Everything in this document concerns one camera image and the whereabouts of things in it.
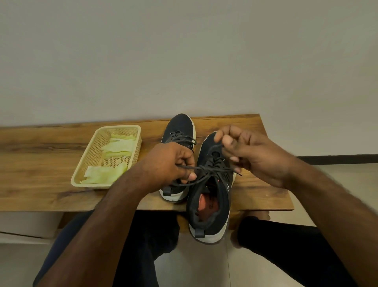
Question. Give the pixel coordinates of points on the person's right hand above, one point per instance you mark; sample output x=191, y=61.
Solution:
x=262, y=159

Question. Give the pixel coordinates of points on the person's left hand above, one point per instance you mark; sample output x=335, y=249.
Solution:
x=165, y=168

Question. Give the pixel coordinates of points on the dark sneaker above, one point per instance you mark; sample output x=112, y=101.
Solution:
x=180, y=124
x=211, y=207

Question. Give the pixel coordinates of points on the cream plastic mesh basket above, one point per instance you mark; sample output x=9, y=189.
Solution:
x=88, y=159

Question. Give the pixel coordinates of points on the dark baseboard strip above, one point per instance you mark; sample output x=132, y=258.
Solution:
x=339, y=159

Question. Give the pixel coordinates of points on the person's left forearm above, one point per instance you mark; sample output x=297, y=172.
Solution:
x=91, y=239

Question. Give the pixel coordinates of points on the person's right forearm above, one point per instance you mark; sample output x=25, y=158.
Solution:
x=339, y=218

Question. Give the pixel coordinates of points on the grey shoelace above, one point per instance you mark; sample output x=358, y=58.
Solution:
x=183, y=138
x=212, y=170

